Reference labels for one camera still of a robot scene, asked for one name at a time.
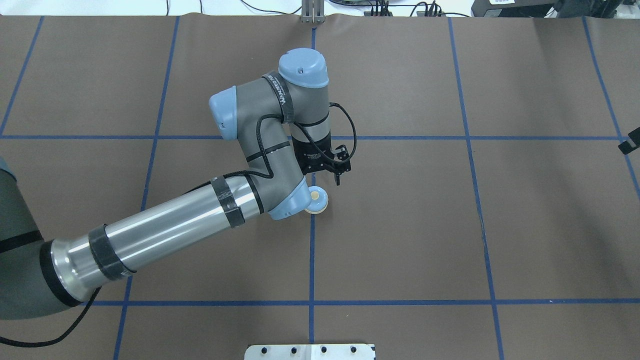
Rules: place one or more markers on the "aluminium frame post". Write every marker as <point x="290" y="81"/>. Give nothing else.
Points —
<point x="313" y="11"/>

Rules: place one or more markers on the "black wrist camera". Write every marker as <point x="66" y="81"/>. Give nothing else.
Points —
<point x="341" y="163"/>

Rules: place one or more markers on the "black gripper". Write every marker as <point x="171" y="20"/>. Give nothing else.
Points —
<point x="306" y="150"/>

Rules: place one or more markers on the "black box with label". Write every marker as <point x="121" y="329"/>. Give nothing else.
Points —
<point x="512" y="8"/>

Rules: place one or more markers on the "blue white call bell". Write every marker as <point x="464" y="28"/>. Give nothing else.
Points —
<point x="319" y="200"/>

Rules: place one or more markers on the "white camera pole with base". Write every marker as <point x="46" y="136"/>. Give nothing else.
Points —
<point x="327" y="351"/>

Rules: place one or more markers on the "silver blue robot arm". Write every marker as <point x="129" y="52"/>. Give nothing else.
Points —
<point x="281" y="122"/>

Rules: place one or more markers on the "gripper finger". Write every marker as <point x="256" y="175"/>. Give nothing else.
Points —
<point x="632" y="142"/>

